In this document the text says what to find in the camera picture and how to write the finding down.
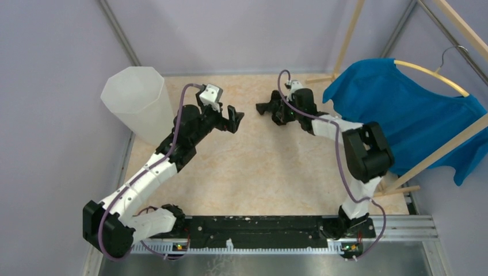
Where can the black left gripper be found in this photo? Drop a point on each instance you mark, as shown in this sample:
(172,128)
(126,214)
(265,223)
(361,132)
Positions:
(231,125)

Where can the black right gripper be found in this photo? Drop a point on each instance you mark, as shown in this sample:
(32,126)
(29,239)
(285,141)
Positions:
(292,99)

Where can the black plastic trash bag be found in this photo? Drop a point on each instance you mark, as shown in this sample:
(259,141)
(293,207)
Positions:
(281,114)

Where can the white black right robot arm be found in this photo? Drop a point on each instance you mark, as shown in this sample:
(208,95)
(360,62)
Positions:
(363,155)

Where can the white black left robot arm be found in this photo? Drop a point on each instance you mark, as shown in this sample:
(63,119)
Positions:
(111,225)

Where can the white translucent trash bin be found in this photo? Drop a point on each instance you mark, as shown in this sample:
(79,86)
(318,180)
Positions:
(138,97)

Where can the blue t-shirt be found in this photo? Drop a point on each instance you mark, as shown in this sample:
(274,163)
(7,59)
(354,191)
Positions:
(415,121)

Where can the wooden clothes rack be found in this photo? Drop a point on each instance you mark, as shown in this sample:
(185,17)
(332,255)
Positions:
(462,153)

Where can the wooden clothes hanger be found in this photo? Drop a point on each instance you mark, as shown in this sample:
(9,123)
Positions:
(435,73)

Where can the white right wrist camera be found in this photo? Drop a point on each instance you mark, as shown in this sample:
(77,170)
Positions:
(293,85)

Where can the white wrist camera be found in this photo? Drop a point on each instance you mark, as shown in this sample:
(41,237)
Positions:
(210,96)
(293,85)

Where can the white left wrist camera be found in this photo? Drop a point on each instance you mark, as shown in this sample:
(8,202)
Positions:
(210,96)

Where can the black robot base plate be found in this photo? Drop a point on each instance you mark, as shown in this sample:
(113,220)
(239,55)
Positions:
(265,232)

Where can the white slotted cable duct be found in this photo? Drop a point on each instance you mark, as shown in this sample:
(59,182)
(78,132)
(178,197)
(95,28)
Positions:
(167,247)

